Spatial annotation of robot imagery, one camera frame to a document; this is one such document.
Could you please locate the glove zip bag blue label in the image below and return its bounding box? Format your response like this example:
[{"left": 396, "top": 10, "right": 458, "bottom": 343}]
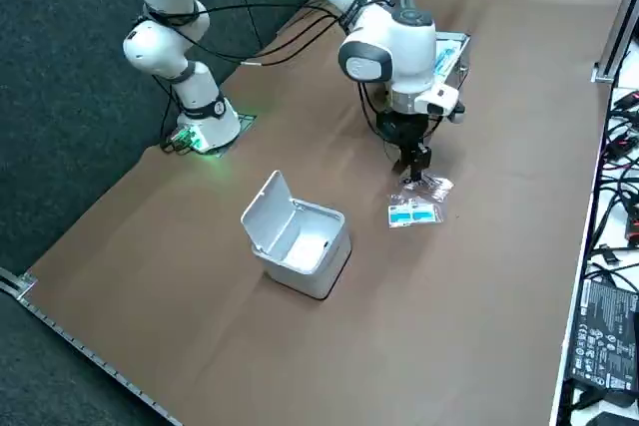
[{"left": 386, "top": 198, "right": 445, "bottom": 230}]

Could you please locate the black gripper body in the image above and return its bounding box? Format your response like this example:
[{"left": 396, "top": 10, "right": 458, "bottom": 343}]
[{"left": 376, "top": 110, "right": 438, "bottom": 151}]

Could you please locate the white lidded waste bin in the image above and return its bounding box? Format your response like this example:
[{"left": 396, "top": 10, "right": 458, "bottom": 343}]
[{"left": 240, "top": 169, "right": 351, "bottom": 303}]

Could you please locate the metal table edge rail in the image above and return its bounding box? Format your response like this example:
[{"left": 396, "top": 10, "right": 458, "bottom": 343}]
[{"left": 0, "top": 265, "right": 182, "bottom": 426}]

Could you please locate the aluminium profile post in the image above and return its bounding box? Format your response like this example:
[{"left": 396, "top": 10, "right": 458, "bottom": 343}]
[{"left": 592, "top": 0, "right": 639, "bottom": 84}]

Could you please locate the metal corner bracket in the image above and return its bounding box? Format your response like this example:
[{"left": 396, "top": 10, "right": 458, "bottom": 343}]
[{"left": 16, "top": 269, "right": 40, "bottom": 303}]

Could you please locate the clear iodophor swab packet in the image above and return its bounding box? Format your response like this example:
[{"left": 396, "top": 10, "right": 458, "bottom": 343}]
[{"left": 390, "top": 172, "right": 456, "bottom": 207}]

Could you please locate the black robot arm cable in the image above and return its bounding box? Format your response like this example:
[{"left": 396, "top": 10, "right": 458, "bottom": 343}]
[{"left": 144, "top": 0, "right": 365, "bottom": 68}]

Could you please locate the black labelled power adapter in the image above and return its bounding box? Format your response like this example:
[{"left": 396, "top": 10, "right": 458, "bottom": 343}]
[{"left": 565, "top": 277, "right": 639, "bottom": 397}]

